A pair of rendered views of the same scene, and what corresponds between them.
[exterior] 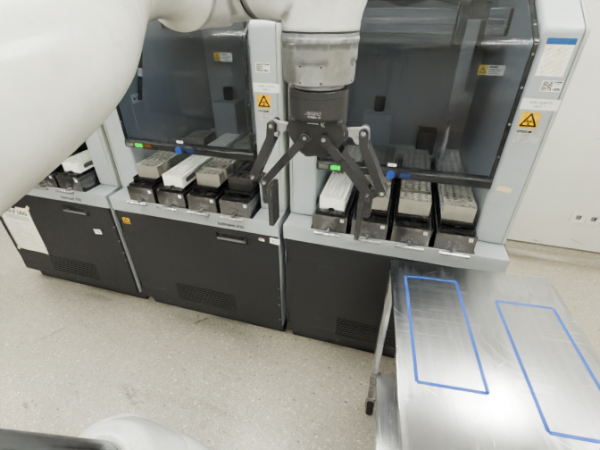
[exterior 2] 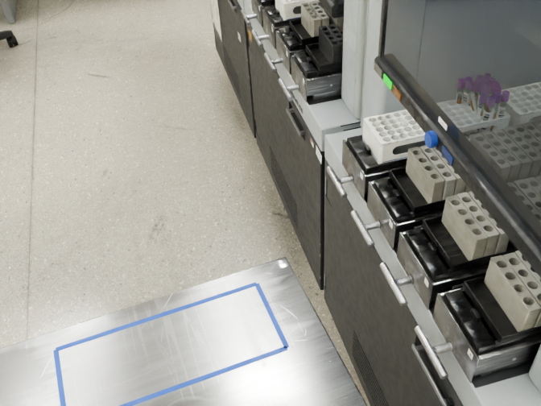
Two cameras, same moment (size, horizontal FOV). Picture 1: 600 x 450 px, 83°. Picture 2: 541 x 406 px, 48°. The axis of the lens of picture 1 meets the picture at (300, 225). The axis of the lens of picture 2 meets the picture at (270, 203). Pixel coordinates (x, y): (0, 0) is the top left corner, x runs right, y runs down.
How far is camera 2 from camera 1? 104 cm
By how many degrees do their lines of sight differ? 48
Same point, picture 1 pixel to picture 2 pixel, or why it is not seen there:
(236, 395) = not seen: hidden behind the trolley
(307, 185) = (374, 93)
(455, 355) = (117, 379)
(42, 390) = (122, 170)
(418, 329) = (146, 328)
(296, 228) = (332, 151)
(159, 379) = (186, 235)
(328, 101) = not seen: outside the picture
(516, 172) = not seen: outside the picture
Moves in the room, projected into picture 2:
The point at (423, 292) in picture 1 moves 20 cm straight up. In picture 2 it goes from (230, 314) to (216, 228)
